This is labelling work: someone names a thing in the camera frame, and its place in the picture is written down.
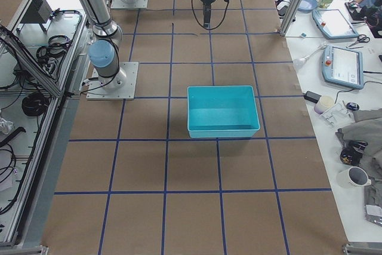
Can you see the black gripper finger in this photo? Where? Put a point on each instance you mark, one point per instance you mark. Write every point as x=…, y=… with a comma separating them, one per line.
x=206, y=14

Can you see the grey control box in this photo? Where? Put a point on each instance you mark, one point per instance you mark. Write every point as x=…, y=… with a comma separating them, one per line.
x=39, y=12

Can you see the grey cloth pile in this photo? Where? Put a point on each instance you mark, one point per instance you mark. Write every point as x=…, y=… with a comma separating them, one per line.
x=367, y=128

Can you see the near teach pendant tablet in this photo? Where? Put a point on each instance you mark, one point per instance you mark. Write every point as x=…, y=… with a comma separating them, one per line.
x=343, y=66

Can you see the black power adapter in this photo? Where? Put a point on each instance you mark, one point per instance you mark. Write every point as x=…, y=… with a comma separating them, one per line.
x=311, y=96

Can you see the black patterned mug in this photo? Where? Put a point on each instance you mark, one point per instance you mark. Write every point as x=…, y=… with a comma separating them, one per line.
x=352, y=152

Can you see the aluminium frame post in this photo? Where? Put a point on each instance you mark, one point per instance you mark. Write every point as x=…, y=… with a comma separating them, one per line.
x=295, y=1

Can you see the black scissors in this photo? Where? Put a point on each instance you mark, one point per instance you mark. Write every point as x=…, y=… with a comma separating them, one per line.
x=362, y=38

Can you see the far teach pendant tablet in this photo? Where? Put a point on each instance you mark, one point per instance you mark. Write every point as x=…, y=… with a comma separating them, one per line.
x=333, y=24

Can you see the teal plastic storage bin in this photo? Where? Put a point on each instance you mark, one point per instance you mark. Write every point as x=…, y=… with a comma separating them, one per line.
x=221, y=111

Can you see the blue plate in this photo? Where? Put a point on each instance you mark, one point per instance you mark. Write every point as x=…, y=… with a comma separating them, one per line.
x=307, y=6

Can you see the white mug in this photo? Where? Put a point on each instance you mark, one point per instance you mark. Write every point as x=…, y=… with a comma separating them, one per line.
x=353, y=177

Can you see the lavender cup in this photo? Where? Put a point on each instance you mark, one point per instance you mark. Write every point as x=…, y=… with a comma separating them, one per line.
x=324, y=103

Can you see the teach pendant tablet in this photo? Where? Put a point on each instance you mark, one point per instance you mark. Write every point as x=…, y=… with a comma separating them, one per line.
x=343, y=66
x=333, y=24

